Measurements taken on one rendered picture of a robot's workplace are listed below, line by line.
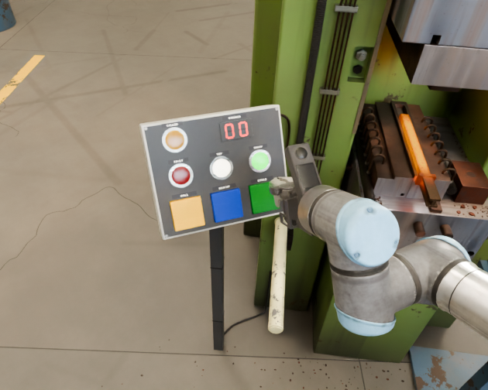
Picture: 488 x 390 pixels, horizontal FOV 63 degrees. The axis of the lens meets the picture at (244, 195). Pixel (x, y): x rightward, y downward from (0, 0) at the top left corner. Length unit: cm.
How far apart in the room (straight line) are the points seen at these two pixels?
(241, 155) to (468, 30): 56
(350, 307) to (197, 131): 53
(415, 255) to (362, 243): 15
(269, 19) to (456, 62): 74
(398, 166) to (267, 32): 70
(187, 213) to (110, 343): 111
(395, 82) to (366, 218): 105
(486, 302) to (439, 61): 57
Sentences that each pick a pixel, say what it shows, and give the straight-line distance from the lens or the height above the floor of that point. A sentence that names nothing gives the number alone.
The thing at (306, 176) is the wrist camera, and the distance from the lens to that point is 75.
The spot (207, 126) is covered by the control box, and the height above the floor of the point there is 118.
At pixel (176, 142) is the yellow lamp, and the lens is 94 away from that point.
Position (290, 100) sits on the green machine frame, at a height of 112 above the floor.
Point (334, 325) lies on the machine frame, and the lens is 170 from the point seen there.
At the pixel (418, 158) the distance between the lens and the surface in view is 127.
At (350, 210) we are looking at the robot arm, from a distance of 59.
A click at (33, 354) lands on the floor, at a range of 206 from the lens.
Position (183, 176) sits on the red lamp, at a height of 109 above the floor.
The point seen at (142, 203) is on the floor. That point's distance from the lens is 249.
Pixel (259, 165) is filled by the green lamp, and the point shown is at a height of 108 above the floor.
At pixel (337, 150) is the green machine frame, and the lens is 129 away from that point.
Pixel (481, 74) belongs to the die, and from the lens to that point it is 108.
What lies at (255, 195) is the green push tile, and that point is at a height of 102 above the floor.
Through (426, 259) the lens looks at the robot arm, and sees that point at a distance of 71.
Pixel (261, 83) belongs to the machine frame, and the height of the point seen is 94.
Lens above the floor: 170
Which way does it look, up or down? 43 degrees down
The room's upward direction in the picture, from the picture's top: 3 degrees clockwise
